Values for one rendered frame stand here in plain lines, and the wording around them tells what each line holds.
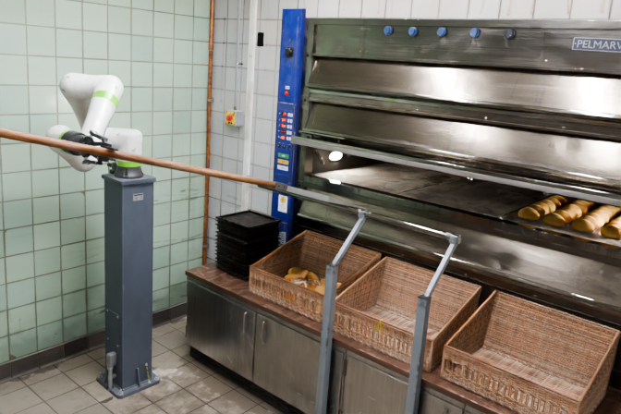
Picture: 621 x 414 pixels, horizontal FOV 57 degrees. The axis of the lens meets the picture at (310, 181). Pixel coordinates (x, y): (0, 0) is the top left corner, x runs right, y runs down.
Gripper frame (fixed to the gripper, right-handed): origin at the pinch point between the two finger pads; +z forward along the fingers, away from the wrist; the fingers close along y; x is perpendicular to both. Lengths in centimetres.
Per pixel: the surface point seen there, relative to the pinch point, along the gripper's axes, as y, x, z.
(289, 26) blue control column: -91, -128, -48
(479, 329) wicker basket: 43, -146, 96
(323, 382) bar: 86, -113, 41
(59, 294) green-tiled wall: 94, -68, -122
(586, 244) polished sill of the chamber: -7, -149, 131
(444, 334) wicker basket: 46, -125, 89
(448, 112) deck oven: -54, -139, 59
